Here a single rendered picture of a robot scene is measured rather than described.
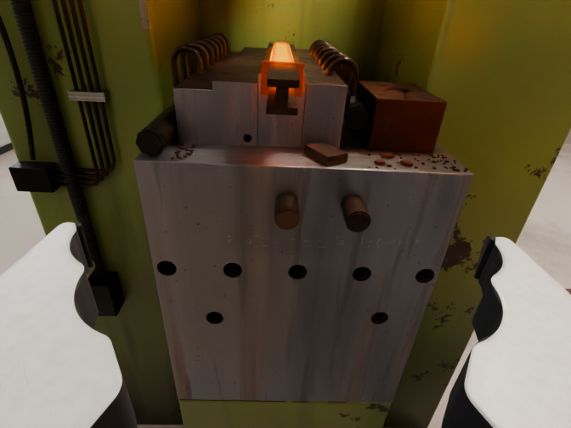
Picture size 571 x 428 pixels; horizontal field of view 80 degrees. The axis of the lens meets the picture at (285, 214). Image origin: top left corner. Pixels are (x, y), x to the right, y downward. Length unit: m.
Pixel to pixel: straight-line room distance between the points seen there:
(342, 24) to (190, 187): 0.61
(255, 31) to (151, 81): 0.37
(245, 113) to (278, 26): 0.49
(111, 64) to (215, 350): 0.46
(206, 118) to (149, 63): 0.18
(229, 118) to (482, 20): 0.39
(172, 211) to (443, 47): 0.45
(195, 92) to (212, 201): 0.13
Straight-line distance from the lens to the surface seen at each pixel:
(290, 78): 0.32
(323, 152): 0.40
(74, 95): 0.63
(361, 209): 0.38
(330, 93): 0.42
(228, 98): 0.43
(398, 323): 0.56
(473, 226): 0.75
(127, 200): 0.69
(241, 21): 0.90
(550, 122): 0.72
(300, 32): 0.89
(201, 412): 0.73
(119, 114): 0.62
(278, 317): 0.52
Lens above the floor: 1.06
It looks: 31 degrees down
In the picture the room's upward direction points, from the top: 3 degrees clockwise
